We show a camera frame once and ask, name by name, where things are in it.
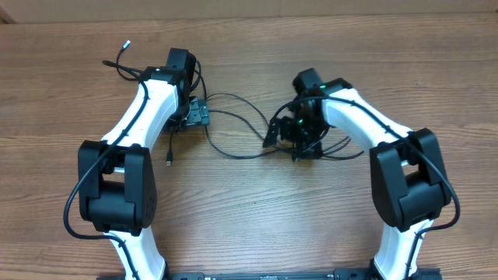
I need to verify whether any black cable with barrel plug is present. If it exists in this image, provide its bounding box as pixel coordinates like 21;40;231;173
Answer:
101;39;145;82

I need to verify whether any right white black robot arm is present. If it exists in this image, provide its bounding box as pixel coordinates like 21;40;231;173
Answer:
263;68;461;279

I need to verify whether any black USB cable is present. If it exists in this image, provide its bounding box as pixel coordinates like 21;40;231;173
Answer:
165;92;365;167

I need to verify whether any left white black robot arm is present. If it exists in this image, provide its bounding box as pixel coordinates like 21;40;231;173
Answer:
63;48;200;279

